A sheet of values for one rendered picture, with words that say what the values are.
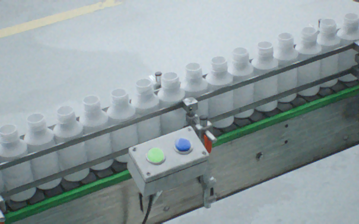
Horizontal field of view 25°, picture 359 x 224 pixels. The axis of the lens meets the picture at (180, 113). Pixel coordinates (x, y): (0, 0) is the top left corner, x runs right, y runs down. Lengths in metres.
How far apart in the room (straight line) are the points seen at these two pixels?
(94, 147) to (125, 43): 2.58
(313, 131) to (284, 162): 0.10
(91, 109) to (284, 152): 0.52
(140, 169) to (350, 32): 0.65
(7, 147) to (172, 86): 0.36
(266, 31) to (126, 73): 0.80
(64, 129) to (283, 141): 0.55
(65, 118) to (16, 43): 2.77
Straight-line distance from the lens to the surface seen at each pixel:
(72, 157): 1.63
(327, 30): 1.86
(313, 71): 1.86
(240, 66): 1.75
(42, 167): 1.63
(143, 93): 1.65
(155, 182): 1.54
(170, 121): 1.70
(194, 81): 1.70
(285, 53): 1.81
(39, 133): 1.59
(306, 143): 1.93
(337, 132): 1.98
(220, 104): 1.75
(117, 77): 3.92
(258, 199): 3.13
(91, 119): 1.63
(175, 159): 1.54
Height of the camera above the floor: 2.04
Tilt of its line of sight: 34 degrees down
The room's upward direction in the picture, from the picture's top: 4 degrees counter-clockwise
